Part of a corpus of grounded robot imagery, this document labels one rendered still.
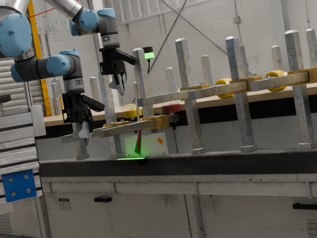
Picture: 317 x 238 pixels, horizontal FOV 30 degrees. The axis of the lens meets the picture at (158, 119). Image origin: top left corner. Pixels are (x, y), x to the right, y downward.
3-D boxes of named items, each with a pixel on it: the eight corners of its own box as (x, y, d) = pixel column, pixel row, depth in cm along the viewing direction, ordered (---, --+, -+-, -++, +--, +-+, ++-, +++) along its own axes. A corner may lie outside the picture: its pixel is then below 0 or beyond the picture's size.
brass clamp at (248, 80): (255, 91, 210) (253, 77, 210) (225, 95, 220) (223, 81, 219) (265, 89, 214) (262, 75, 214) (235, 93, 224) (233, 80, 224)
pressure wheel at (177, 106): (175, 130, 253) (171, 103, 253) (162, 131, 259) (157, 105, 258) (187, 127, 259) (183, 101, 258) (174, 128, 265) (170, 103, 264)
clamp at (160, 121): (161, 128, 246) (159, 115, 246) (139, 130, 256) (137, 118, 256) (171, 125, 250) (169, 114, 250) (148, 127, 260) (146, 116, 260)
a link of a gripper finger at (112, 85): (112, 97, 250) (109, 75, 250) (125, 95, 248) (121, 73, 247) (109, 97, 247) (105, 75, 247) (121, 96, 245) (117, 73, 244)
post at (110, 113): (120, 174, 271) (102, 70, 268) (114, 174, 273) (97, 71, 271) (125, 172, 273) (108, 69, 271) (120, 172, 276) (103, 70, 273)
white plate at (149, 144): (167, 156, 246) (163, 132, 246) (126, 157, 265) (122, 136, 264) (168, 156, 247) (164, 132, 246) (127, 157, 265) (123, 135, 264)
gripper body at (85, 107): (63, 125, 222) (58, 93, 222) (81, 121, 228) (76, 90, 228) (76, 123, 217) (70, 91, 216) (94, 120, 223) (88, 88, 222)
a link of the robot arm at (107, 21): (93, 12, 249) (112, 9, 252) (97, 38, 250) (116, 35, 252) (95, 9, 242) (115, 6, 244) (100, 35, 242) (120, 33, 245)
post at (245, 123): (252, 165, 218) (232, 36, 215) (245, 165, 220) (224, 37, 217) (258, 163, 220) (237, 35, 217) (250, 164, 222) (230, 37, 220)
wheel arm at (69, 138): (66, 145, 246) (64, 135, 246) (61, 145, 249) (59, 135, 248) (141, 128, 277) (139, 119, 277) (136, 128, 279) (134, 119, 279)
